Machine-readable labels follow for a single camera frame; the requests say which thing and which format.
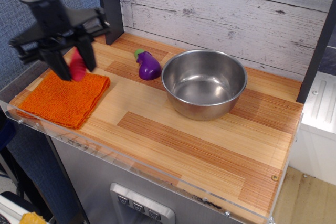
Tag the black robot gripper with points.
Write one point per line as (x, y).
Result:
(56, 28)

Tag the red handled metal fork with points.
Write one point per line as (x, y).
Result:
(77, 66)

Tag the orange knitted napkin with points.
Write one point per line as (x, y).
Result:
(65, 103)

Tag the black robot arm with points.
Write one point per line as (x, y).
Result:
(58, 27)

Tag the purple toy eggplant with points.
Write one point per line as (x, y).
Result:
(150, 68)

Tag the stainless steel cabinet front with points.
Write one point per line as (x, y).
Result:
(91, 177)

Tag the stainless steel bowl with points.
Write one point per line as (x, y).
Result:
(203, 84)

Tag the silver dispenser button panel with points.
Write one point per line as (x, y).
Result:
(132, 207)

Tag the clear acrylic table guard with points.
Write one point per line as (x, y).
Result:
(233, 165)

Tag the white side cabinet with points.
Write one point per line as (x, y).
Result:
(313, 151)

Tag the dark grey left post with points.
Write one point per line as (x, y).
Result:
(114, 18)

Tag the dark grey post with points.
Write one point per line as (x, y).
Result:
(114, 18)
(317, 57)

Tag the dark grey right post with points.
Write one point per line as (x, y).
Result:
(317, 57)

